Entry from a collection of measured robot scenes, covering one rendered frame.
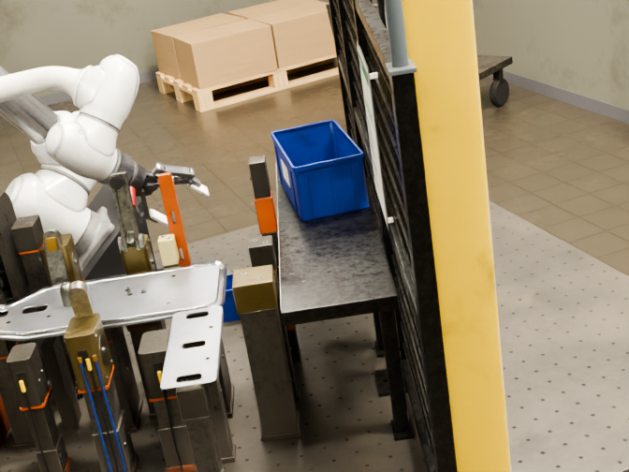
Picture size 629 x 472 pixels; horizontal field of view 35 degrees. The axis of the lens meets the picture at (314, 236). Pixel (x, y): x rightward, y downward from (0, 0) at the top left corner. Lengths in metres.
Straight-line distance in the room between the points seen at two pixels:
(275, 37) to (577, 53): 2.34
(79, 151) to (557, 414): 1.18
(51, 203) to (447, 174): 1.53
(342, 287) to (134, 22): 6.69
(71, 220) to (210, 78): 4.57
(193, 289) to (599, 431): 0.86
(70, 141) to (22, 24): 6.06
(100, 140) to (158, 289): 0.41
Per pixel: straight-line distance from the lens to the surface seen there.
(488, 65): 6.31
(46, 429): 2.10
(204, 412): 1.79
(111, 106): 2.35
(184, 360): 1.84
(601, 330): 2.38
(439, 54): 1.43
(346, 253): 2.06
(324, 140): 2.52
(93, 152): 2.33
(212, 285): 2.10
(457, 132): 1.47
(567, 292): 2.54
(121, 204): 2.23
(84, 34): 8.42
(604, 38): 5.98
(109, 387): 2.01
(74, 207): 2.82
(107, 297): 2.16
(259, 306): 1.95
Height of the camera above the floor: 1.87
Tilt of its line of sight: 23 degrees down
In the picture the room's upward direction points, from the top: 9 degrees counter-clockwise
